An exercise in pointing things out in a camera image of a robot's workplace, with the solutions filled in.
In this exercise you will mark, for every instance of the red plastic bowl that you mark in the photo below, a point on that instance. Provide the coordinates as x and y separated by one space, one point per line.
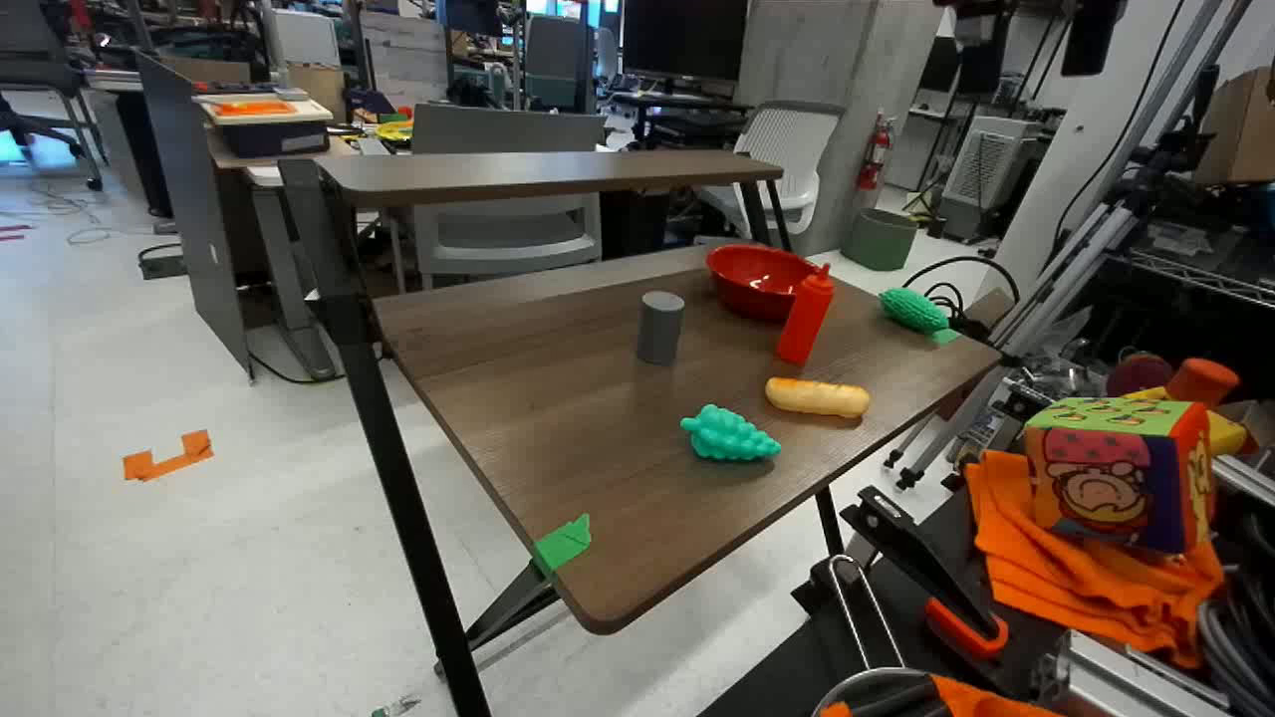
754 280

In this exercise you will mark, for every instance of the grey cylinder block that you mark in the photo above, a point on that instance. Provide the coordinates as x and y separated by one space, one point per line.
658 328

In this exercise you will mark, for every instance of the green toy grape bunch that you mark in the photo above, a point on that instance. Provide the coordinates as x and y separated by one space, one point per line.
728 437

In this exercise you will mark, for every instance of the yellow toy corn cob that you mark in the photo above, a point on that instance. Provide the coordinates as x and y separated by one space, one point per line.
822 401

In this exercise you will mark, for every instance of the green tape marker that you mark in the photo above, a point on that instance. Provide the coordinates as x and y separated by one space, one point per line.
568 542

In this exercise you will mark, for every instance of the green trash bin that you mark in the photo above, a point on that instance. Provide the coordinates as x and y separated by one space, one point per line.
878 239

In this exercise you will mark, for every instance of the green toy bitter gourd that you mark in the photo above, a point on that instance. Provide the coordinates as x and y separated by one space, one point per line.
911 307

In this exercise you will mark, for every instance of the black orange clamp tool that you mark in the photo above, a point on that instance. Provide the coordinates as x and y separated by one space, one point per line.
955 610

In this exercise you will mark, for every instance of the red fire extinguisher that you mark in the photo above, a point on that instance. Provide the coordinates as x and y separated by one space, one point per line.
872 158

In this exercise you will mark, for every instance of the metal tripod legs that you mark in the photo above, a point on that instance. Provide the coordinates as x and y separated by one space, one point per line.
1021 328

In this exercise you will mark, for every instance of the black computer monitor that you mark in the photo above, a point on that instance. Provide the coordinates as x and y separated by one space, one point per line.
681 39

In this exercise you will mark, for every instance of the dark wooden side table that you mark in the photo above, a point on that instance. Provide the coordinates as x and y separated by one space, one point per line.
322 194

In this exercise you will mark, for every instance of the orange floor tape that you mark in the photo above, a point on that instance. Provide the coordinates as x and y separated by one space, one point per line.
148 465

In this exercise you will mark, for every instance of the colourful plush cube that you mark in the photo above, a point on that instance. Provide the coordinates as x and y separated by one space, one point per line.
1129 473

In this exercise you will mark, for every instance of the orange cloth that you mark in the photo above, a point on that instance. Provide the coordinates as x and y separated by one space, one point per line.
1094 589

